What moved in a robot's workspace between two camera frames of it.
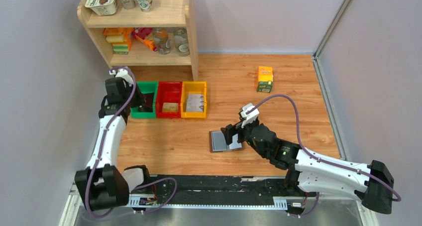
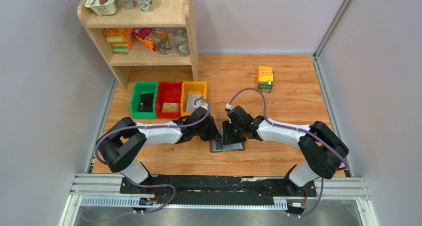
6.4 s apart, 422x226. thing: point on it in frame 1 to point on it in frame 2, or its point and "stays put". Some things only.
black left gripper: (141, 98) to (214, 133)
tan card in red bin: (170, 107) stays put
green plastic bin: (146, 87) stays put
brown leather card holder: (218, 142) stays put
